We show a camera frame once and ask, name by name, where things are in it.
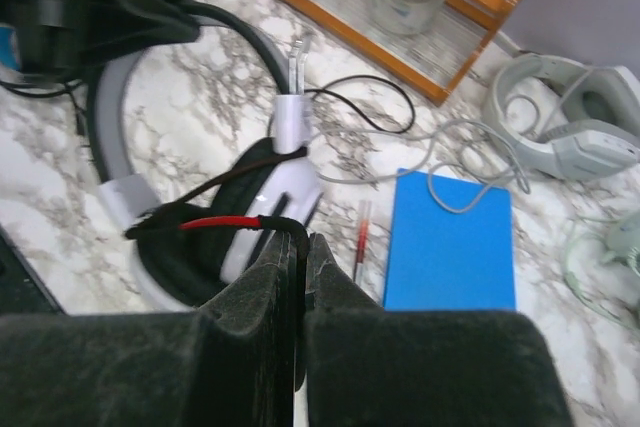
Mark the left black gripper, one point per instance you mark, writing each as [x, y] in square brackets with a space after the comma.
[52, 40]

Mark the red pen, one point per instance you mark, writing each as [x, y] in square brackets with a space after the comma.
[362, 236]

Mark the mint green headphones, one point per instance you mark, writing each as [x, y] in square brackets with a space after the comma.
[621, 244]

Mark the grey white headphones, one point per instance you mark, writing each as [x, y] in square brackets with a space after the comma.
[591, 133]

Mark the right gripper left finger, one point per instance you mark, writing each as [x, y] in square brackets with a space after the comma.
[228, 363]

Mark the blue notebook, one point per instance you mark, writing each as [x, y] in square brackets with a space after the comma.
[440, 260]

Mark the black white headphones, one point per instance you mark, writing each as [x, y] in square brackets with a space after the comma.
[247, 119]

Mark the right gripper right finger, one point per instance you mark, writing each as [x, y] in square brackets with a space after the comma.
[370, 367]

